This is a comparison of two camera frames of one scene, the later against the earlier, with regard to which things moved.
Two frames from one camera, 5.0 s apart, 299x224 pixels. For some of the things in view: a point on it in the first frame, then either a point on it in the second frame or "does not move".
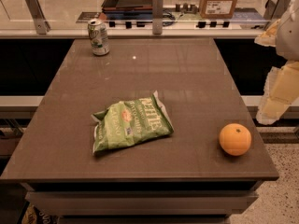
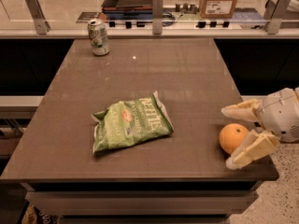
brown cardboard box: (219, 1) does not move
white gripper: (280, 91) to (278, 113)
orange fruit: (234, 139) does not move
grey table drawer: (141, 203) does not move
